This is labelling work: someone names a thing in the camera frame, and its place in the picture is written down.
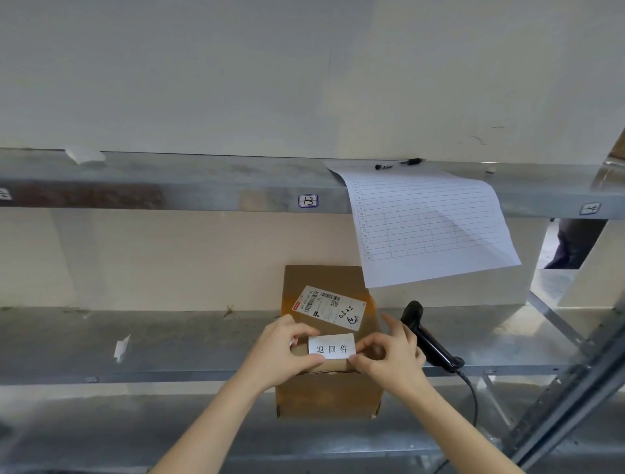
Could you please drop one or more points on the black barcode scanner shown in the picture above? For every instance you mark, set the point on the black barcode scanner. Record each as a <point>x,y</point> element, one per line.
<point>432,344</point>

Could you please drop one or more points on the galvanized metal shelf rack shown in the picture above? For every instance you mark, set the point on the galvanized metal shelf rack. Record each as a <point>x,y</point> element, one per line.
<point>146,183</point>

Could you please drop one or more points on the white printed label sticker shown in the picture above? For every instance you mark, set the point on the white printed label sticker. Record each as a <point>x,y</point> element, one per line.
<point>337,347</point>

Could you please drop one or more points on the person's right forearm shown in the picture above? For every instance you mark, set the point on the person's right forearm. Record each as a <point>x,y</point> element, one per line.
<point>449,429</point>

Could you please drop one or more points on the white paper table sheet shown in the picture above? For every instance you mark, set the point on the white paper table sheet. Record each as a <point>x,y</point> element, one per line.
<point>429,229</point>

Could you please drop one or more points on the person's right middle finger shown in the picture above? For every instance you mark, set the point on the person's right middle finger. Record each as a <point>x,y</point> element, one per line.
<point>393,326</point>

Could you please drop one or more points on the person's left hand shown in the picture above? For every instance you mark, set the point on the person's left hand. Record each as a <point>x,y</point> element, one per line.
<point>273,356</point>

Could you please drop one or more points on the white barcode shipping label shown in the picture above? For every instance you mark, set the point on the white barcode shipping label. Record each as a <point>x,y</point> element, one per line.
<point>327,305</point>

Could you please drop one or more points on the person's left forearm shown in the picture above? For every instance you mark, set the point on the person's left forearm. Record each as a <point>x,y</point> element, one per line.
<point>210,429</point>

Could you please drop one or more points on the brown cardboard carton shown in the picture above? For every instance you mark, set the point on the brown cardboard carton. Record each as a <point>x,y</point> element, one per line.
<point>617,146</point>

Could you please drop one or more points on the person's right thumb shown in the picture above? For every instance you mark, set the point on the person's right thumb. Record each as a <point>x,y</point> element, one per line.
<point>362,362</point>

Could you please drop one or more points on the white tape piece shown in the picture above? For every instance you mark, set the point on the white tape piece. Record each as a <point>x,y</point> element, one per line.
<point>122,347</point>
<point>85,155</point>

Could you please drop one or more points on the brown cardboard box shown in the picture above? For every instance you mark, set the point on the brown cardboard box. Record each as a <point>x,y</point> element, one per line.
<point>322,395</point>

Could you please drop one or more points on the black marker pen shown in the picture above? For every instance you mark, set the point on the black marker pen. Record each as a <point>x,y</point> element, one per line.
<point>398,163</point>

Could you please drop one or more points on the person's left thumb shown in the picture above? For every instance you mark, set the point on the person's left thumb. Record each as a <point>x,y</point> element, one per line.
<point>310,362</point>

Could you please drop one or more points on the person's right hand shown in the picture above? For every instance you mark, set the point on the person's right hand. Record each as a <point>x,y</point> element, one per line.
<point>395,364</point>

